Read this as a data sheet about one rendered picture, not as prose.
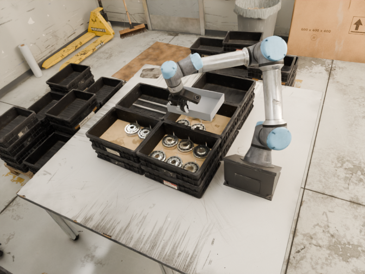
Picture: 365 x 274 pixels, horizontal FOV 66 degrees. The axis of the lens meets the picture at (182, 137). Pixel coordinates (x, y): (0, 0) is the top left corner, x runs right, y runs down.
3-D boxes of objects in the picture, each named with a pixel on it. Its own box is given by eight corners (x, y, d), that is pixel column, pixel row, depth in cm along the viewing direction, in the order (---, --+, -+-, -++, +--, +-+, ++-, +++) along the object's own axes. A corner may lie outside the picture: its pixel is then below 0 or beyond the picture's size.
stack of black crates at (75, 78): (85, 94, 349) (70, 62, 318) (104, 99, 337) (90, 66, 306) (62, 114, 325) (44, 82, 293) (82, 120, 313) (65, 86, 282)
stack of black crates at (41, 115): (62, 114, 325) (49, 91, 301) (82, 120, 313) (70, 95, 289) (36, 138, 301) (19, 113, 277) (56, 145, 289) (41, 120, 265)
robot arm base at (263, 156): (271, 164, 160) (276, 148, 159) (270, 168, 146) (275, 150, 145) (245, 157, 165) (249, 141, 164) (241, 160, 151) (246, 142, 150)
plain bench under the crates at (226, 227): (306, 153, 261) (323, 91, 212) (259, 345, 165) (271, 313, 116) (158, 117, 323) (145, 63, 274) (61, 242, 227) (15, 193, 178)
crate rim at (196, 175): (221, 140, 161) (221, 137, 159) (197, 179, 144) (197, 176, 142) (163, 122, 178) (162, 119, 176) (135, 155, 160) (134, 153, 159)
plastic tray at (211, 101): (224, 100, 165) (224, 93, 161) (211, 121, 153) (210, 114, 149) (183, 92, 176) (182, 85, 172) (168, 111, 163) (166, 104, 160)
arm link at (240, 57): (264, 43, 152) (176, 58, 149) (273, 38, 141) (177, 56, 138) (268, 64, 154) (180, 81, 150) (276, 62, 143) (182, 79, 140)
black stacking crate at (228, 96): (255, 94, 202) (256, 80, 194) (240, 119, 185) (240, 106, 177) (206, 83, 219) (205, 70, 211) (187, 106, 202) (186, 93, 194)
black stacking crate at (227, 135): (240, 120, 185) (240, 106, 177) (221, 151, 168) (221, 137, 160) (187, 106, 202) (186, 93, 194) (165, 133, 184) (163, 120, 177)
